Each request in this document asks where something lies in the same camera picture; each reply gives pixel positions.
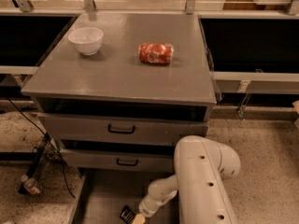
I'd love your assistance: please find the black drawer handle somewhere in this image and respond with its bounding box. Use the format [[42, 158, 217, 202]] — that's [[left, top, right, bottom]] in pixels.
[[107, 124, 135, 134], [116, 158, 139, 167]]

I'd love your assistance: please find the grey top drawer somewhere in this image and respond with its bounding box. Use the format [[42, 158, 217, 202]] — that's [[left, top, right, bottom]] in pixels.
[[38, 113, 207, 146]]

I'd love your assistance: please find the crushed red soda can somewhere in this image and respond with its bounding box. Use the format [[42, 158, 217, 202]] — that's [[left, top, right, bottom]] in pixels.
[[138, 43, 174, 64]]

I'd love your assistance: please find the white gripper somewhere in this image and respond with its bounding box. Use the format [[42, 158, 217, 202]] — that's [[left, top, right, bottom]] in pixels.
[[132, 195, 163, 224]]

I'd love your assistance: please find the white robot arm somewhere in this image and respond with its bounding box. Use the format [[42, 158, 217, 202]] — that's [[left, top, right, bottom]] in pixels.
[[133, 135, 240, 224]]

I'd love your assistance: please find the black top drawer handle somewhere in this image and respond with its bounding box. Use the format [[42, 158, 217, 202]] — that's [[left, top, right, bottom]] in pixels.
[[107, 124, 135, 134]]

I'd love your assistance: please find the black rxbar chocolate bar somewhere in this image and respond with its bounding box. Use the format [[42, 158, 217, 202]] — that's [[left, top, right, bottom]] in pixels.
[[120, 205, 135, 224]]

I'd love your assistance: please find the white ceramic bowl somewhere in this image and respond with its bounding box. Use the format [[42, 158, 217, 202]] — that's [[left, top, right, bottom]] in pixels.
[[67, 27, 104, 55]]

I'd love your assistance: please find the grey open bottom drawer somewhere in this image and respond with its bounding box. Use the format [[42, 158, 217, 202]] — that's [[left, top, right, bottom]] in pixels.
[[67, 169, 169, 224]]

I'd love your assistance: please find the plastic bottle on floor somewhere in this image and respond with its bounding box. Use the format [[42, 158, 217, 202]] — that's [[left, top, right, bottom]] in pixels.
[[21, 175, 42, 195]]

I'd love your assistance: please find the black stand on floor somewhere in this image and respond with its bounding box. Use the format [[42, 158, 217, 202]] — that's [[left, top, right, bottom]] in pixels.
[[18, 133, 50, 194]]

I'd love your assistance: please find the grey middle drawer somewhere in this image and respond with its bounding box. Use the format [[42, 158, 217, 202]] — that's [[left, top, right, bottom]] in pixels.
[[61, 149, 174, 173]]

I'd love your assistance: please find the grey drawer cabinet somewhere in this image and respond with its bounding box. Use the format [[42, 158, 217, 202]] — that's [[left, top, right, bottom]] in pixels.
[[21, 13, 216, 158]]

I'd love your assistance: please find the black middle drawer handle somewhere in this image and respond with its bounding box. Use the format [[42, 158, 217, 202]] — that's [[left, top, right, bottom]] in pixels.
[[116, 158, 139, 167]]

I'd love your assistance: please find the black cable on floor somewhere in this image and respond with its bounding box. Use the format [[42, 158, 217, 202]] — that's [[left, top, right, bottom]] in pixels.
[[0, 91, 77, 200]]

